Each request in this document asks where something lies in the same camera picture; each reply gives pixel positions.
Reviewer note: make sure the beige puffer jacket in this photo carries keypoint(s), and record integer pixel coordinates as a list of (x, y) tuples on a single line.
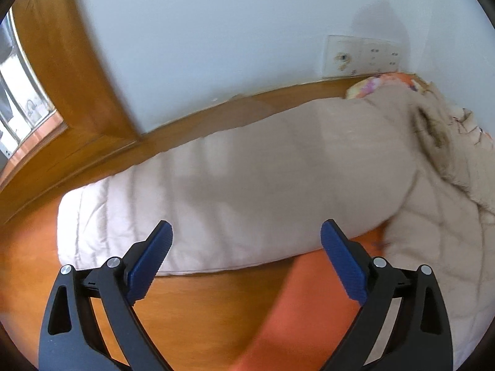
[(259, 193)]

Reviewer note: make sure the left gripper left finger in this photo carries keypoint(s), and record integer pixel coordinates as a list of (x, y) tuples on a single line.
[(70, 338)]

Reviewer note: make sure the orange floral cloth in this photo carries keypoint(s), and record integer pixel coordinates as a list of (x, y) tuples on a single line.
[(307, 322)]

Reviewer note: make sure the wooden door frame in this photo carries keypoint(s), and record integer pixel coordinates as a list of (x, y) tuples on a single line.
[(95, 124)]

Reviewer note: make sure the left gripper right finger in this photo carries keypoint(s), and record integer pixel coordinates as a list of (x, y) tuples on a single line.
[(421, 337)]

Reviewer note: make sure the white wall socket panel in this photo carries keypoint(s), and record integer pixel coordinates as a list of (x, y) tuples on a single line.
[(348, 56)]

